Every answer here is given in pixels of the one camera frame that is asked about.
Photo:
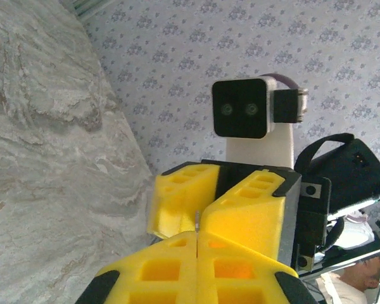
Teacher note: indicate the person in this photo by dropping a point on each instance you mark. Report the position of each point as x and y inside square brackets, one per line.
[364, 275]

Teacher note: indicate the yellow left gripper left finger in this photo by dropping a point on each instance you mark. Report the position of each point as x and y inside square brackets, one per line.
[164, 285]

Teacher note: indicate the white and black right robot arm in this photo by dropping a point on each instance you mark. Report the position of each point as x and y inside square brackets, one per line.
[354, 231]

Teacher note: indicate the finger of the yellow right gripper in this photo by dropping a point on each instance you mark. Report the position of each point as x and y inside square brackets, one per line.
[250, 221]
[177, 209]

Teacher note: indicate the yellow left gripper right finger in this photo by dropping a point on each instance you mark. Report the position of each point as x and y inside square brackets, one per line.
[240, 285]

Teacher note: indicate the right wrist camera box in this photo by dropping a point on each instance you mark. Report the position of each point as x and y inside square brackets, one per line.
[240, 107]

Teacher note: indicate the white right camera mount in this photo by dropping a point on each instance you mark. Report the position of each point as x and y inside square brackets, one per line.
[259, 149]

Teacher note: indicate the aluminium frame post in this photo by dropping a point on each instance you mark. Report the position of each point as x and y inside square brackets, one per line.
[88, 6]

